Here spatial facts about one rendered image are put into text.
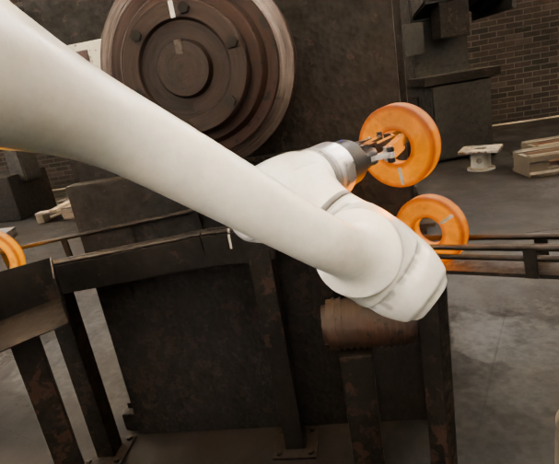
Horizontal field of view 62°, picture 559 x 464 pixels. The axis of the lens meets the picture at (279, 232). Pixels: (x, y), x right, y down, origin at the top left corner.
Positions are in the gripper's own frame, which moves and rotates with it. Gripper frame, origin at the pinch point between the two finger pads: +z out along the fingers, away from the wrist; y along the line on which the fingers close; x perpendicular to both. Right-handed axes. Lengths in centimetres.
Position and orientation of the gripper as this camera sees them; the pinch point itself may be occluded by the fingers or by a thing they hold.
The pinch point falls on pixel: (397, 136)
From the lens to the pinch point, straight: 90.8
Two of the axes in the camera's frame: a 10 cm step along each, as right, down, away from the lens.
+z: 6.5, -3.8, 6.6
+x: -2.0, -9.2, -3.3
